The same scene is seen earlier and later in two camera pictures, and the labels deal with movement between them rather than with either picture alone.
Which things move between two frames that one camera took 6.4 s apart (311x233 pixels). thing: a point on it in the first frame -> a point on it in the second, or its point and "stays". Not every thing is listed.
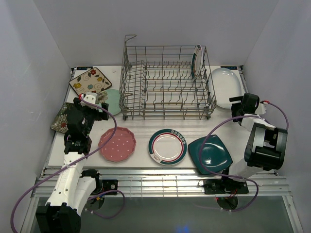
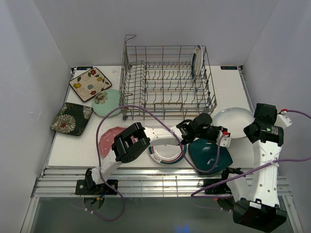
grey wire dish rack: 166,83 stays
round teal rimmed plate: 167,147 stays
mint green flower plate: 112,96 stays
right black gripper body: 236,107 -> 247,129
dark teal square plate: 214,154 stays
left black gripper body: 90,115 -> 210,133
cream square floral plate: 92,81 stays
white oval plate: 224,83 -> 235,119
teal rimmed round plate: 197,62 stays
